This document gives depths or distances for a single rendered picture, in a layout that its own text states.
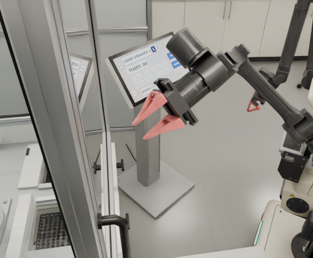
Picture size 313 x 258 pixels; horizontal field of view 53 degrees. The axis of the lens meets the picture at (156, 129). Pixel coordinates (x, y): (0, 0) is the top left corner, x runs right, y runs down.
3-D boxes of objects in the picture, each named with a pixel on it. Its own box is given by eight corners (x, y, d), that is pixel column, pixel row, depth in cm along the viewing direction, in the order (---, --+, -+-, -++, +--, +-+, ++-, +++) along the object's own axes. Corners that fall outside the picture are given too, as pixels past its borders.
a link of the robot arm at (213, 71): (235, 69, 59) (227, 79, 65) (211, 42, 60) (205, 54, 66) (208, 91, 58) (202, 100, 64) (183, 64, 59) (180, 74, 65)
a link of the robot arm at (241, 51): (252, 54, 103) (227, 76, 107) (240, 41, 103) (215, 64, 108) (244, 65, 64) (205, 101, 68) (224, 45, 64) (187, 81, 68)
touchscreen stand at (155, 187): (194, 186, 257) (207, 76, 193) (154, 219, 233) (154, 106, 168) (151, 156, 285) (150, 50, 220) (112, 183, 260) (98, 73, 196)
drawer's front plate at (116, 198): (119, 206, 142) (117, 190, 136) (124, 267, 120) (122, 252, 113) (115, 206, 142) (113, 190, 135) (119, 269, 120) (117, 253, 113)
